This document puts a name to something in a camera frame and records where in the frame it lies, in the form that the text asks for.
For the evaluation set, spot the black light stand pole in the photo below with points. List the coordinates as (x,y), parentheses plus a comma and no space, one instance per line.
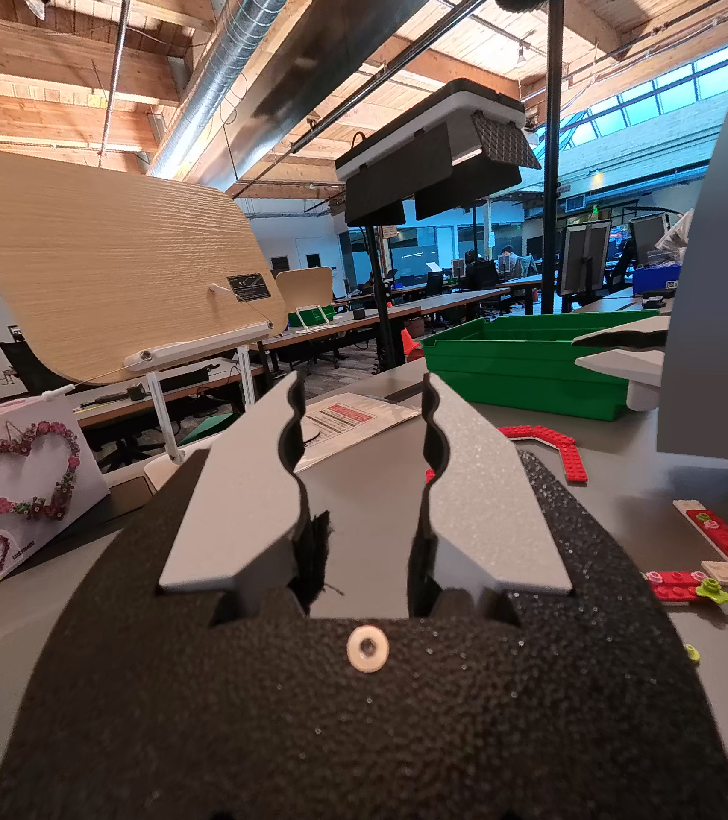
(384,301)

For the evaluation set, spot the long wooden desk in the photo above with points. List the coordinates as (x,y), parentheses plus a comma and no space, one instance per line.
(351,320)

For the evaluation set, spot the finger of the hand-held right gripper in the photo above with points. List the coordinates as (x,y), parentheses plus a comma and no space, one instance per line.
(627,366)
(639,336)

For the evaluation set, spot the orange traffic cone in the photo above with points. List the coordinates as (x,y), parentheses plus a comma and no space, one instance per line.
(411,343)

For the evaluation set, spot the green stacked plastic bins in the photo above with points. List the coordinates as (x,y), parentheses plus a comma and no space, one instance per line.
(518,378)

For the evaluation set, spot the lime green lego piece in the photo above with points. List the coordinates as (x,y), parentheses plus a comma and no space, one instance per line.
(692,653)

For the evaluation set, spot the black vertical pole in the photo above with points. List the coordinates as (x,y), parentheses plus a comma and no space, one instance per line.
(555,160)

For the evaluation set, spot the green flat board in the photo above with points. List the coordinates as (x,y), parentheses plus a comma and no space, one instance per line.
(210,430)

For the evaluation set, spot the red angled lego plate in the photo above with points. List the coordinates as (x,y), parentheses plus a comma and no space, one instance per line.
(572,461)

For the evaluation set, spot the metal ventilation duct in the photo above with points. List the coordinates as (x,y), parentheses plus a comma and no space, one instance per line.
(223,77)

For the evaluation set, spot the red tan lego assembly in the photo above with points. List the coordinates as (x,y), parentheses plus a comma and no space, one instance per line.
(723,535)

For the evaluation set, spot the blue plastic bin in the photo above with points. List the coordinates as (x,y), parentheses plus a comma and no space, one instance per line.
(655,279)

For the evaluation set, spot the dark computer monitor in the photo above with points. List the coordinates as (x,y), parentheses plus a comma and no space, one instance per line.
(649,237)

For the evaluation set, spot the instruction sheet in clear sleeve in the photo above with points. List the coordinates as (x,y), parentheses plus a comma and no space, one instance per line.
(357,416)

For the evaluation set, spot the grey computer monitor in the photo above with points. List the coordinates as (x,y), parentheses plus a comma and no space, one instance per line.
(585,256)

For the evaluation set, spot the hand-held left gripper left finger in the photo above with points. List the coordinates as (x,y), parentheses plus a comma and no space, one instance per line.
(236,487)

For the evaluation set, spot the black white overhead panel light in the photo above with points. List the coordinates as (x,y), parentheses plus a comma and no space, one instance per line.
(396,173)

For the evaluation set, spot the white heart wreath lego box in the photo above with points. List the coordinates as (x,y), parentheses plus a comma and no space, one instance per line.
(37,467)

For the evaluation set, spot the red lego plate with flowers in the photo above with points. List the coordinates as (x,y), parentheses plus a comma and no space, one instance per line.
(671,586)

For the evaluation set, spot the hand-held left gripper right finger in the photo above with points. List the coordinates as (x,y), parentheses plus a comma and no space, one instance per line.
(486,506)

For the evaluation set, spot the black power strip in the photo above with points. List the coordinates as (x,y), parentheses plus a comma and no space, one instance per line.
(181,381)

